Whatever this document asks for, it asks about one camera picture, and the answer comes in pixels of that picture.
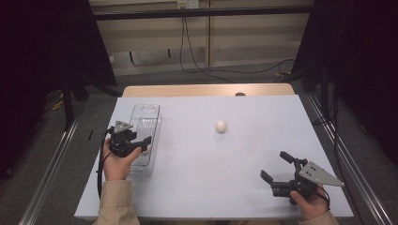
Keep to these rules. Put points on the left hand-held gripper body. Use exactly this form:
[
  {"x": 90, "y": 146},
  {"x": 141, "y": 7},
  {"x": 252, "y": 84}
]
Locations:
[{"x": 122, "y": 140}]

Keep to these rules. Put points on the white table cover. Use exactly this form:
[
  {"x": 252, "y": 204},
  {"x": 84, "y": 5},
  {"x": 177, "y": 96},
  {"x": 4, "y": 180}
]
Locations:
[{"x": 203, "y": 172}]

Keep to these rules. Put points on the black curtain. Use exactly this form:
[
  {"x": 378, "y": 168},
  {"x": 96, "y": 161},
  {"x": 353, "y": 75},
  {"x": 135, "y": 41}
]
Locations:
[
  {"x": 31, "y": 62},
  {"x": 359, "y": 47}
]

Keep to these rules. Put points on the person's right hand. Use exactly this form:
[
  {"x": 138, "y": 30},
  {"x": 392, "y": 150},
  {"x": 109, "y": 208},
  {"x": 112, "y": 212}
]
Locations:
[{"x": 313, "y": 206}]

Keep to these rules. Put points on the black metal stand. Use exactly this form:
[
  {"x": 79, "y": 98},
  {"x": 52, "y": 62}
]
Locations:
[{"x": 324, "y": 93}]

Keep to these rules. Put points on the clear plastic container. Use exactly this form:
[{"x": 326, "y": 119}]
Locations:
[{"x": 147, "y": 125}]

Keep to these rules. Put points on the small dark round object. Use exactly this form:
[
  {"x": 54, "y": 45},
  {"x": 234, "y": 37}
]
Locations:
[{"x": 240, "y": 93}]

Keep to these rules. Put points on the white wall socket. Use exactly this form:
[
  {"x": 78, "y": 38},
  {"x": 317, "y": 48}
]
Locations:
[{"x": 187, "y": 3}]

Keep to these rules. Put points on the black crossbar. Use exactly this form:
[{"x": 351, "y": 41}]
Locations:
[{"x": 219, "y": 12}]

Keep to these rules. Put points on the white egg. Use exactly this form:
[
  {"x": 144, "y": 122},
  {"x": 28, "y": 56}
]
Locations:
[{"x": 221, "y": 126}]

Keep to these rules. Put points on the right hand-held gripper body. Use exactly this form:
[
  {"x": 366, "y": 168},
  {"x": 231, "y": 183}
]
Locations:
[{"x": 309, "y": 175}]

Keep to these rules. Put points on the person's left hand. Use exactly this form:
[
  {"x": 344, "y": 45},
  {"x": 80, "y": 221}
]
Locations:
[{"x": 115, "y": 167}]

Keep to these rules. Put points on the aluminium frame rail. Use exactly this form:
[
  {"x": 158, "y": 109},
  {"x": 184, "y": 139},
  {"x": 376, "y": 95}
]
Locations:
[
  {"x": 47, "y": 178},
  {"x": 359, "y": 187}
]

